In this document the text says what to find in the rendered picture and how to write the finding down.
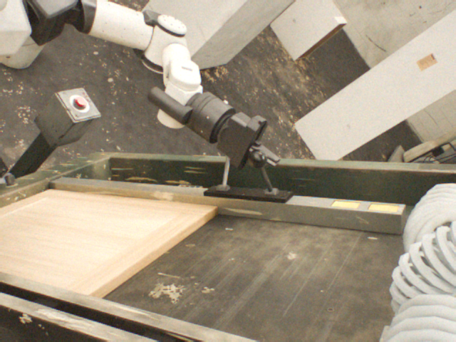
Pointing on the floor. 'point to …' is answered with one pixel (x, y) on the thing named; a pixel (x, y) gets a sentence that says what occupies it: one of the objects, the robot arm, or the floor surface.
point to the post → (32, 157)
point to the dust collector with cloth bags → (429, 151)
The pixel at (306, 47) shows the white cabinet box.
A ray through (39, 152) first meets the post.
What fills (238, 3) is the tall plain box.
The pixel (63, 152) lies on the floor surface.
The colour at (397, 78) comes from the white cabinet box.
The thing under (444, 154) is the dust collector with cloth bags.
